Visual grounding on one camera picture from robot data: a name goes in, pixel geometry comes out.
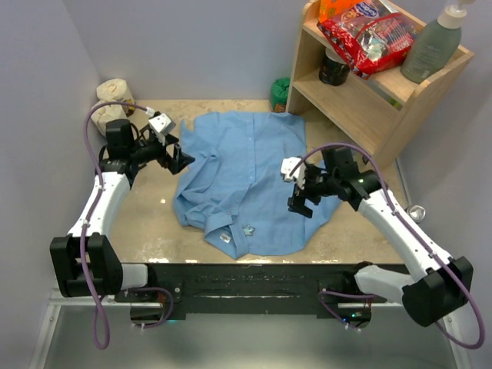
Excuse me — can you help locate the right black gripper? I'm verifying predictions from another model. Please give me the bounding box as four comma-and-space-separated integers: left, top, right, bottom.
288, 164, 339, 218

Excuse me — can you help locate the blue button shirt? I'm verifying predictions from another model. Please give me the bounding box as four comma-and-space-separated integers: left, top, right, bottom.
173, 111, 341, 259

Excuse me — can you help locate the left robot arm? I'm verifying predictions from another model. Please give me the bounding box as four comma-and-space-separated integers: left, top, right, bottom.
50, 112, 194, 301

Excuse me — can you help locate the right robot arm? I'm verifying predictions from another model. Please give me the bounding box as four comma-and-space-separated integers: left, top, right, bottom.
281, 145, 474, 327

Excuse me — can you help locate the white cloth bag front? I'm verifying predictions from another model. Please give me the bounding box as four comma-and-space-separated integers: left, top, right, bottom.
91, 103, 127, 137

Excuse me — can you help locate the white cloth bag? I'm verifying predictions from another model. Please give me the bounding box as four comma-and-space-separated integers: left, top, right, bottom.
96, 78, 135, 117
91, 103, 127, 137

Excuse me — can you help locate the white cloth bag rear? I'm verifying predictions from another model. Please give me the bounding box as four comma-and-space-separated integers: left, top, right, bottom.
96, 78, 135, 117

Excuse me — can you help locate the green lidded container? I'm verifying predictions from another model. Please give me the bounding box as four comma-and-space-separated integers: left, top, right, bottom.
270, 78, 290, 113

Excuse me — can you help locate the dark glass bottle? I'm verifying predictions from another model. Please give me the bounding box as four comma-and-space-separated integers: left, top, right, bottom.
406, 204, 426, 224

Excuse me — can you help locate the wooden shelf unit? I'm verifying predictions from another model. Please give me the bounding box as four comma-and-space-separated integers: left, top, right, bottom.
286, 1, 474, 168

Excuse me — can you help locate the dark jar on shelf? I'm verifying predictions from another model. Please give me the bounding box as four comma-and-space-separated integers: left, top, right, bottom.
318, 48, 351, 86

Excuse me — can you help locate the red candy bag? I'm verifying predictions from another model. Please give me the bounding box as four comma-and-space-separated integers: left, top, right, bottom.
317, 1, 422, 79

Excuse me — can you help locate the orange snack box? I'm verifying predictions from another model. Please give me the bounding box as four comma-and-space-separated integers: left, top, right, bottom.
318, 0, 358, 22

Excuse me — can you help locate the green pump bottle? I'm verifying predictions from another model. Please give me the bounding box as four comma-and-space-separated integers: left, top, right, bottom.
401, 0, 474, 83

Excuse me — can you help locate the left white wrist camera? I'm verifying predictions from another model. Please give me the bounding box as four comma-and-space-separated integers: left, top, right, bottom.
148, 113, 176, 145

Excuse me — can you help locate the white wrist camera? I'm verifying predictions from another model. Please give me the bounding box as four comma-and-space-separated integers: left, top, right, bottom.
148, 113, 176, 145
280, 157, 306, 189

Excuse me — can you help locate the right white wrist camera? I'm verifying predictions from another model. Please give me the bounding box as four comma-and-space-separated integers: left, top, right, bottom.
280, 157, 306, 189

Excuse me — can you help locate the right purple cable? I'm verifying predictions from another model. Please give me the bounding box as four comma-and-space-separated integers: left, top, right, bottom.
288, 142, 486, 350

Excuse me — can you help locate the purple cable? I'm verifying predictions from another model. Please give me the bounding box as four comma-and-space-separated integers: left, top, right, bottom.
288, 142, 486, 350
79, 100, 155, 350

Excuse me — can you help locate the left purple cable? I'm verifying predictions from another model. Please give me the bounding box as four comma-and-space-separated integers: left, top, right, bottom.
79, 100, 155, 350

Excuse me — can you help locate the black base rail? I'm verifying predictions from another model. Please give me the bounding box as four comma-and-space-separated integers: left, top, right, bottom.
115, 263, 362, 320

